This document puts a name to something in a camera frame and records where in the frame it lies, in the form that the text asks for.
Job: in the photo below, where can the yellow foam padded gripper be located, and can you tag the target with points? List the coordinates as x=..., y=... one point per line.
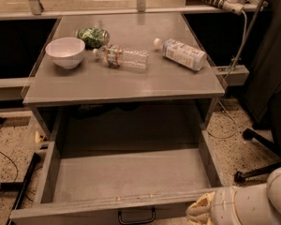
x=222, y=205

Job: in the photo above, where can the grey top drawer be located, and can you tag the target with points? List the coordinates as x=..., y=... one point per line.
x=157, y=156

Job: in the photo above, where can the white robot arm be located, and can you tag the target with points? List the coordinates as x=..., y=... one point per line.
x=254, y=205

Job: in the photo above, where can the grey cabinet with flat top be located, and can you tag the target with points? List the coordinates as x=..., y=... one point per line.
x=91, y=82

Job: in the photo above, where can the white labelled drink bottle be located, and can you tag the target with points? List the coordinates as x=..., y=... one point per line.
x=181, y=53

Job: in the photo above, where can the clear plastic water bottle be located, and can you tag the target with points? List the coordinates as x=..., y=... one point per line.
x=116, y=56

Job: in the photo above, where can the black bar on floor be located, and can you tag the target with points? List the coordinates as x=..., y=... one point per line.
x=21, y=187

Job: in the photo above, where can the white ceramic bowl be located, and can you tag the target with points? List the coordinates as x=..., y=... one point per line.
x=66, y=52

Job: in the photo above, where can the black metal drawer handle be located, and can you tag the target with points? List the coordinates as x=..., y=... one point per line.
x=136, y=216

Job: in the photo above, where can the white tool with coiled hose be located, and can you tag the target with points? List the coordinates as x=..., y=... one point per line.
x=232, y=6

